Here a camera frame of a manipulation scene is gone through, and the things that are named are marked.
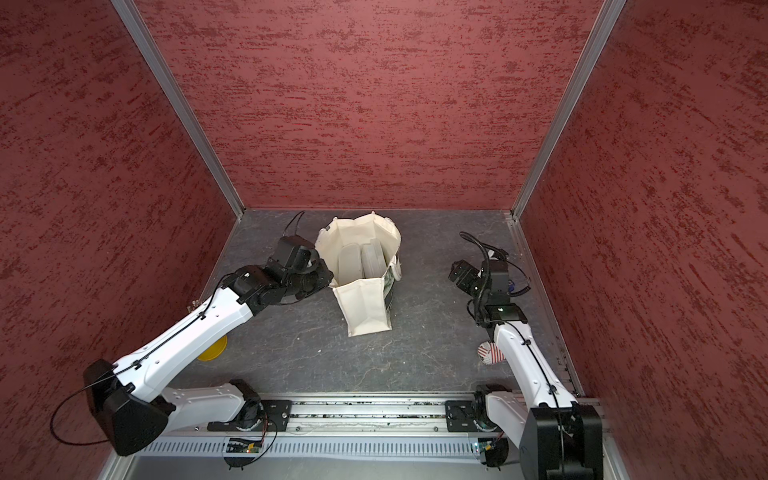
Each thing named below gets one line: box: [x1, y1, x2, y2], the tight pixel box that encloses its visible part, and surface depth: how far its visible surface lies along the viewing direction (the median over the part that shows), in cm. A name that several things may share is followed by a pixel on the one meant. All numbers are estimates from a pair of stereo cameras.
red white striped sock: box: [477, 341, 506, 365], surface depth 85 cm
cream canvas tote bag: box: [316, 212, 402, 337], surface depth 88 cm
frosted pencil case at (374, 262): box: [361, 238, 388, 278], surface depth 92 cm
